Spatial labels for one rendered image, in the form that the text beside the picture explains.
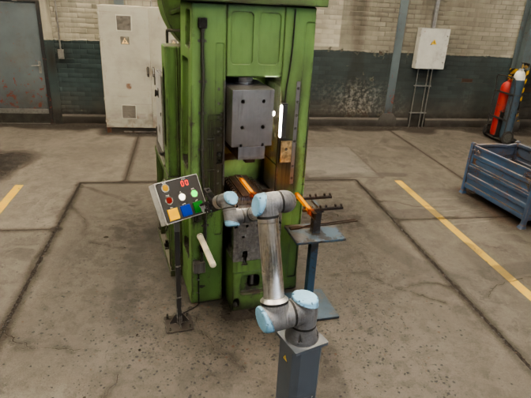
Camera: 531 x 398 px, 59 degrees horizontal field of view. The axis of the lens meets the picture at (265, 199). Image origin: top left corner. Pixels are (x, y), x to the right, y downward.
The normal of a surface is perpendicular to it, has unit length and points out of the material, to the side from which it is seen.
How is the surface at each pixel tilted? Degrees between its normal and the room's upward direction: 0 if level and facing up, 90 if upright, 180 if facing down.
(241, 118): 90
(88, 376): 0
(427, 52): 90
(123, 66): 91
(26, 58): 90
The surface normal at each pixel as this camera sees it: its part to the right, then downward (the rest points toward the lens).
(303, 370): 0.49, 0.36
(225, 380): 0.05, -0.92
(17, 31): 0.16, 0.40
